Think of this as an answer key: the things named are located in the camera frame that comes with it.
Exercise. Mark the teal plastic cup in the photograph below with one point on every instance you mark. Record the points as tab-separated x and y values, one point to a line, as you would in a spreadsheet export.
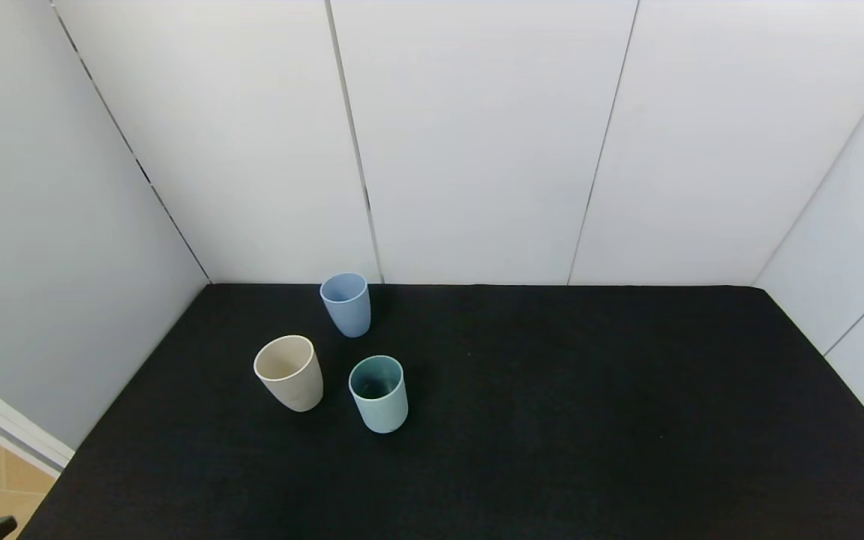
381	412

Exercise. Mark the light blue plastic cup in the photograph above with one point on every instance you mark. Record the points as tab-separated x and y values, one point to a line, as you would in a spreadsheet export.
348	311

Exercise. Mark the beige plastic cup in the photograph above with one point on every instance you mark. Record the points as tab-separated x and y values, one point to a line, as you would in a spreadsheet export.
293	390

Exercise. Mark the white partition base rail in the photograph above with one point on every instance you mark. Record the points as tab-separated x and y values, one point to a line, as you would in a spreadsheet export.
12	433

